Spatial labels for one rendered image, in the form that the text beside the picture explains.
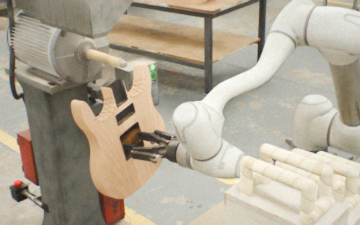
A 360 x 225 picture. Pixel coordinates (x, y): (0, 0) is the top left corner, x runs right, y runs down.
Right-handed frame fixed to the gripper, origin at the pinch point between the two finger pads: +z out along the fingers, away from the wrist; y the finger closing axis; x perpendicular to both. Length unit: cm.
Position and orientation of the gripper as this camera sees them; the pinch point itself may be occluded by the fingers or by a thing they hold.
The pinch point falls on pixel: (132, 141)
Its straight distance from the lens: 170.4
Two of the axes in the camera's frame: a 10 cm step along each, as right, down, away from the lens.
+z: -8.2, -1.4, 5.6
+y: 5.5, -5.0, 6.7
